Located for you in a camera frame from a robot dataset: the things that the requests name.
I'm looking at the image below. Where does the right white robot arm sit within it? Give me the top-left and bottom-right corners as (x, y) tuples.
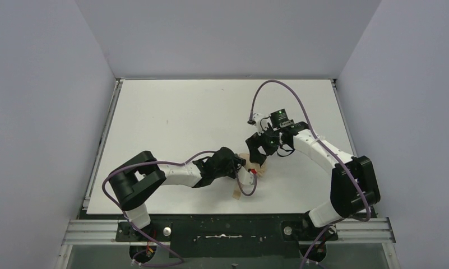
(246, 109), (381, 228)

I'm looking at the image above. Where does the aluminium frame rail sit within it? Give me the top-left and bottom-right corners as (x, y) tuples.
(53, 217), (396, 269)

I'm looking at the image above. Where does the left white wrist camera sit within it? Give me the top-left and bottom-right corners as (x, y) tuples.
(238, 168), (257, 187)

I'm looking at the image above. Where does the black and beige umbrella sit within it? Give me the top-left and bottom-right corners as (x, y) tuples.
(232, 153), (266, 200)

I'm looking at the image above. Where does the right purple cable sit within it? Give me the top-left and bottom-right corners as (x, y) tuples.
(248, 80), (373, 269)

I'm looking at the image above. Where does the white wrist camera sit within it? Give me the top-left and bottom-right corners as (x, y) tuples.
(238, 168), (257, 187)
(247, 113), (269, 135)

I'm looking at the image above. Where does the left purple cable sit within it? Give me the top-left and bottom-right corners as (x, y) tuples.
(101, 150), (258, 267)

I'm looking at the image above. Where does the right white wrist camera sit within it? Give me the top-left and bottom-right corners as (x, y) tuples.
(247, 113), (269, 135)

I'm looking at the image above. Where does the purple cable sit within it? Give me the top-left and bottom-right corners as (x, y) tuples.
(248, 80), (373, 269)
(101, 150), (258, 267)

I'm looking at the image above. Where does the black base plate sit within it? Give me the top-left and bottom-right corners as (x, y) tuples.
(115, 213), (339, 259)

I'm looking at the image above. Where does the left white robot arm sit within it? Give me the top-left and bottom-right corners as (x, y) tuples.
(102, 147), (250, 229)

